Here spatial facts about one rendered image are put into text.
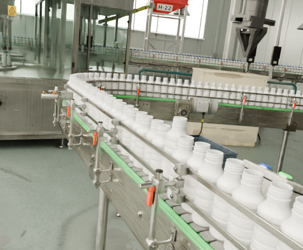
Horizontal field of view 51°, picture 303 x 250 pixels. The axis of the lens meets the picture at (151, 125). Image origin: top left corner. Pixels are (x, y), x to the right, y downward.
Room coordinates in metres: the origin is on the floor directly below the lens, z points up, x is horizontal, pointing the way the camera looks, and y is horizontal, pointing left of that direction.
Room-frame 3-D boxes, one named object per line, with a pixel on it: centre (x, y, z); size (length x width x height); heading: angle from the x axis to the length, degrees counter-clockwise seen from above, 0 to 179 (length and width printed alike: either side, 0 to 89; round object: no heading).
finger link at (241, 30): (0.87, -0.24, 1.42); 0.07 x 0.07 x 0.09; 33
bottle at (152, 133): (0.92, -0.02, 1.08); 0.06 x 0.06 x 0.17
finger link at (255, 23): (0.86, -0.22, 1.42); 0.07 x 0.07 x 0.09; 33
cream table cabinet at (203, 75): (5.37, -1.18, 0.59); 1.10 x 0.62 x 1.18; 99
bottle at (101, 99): (1.38, 0.22, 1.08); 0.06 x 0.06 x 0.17
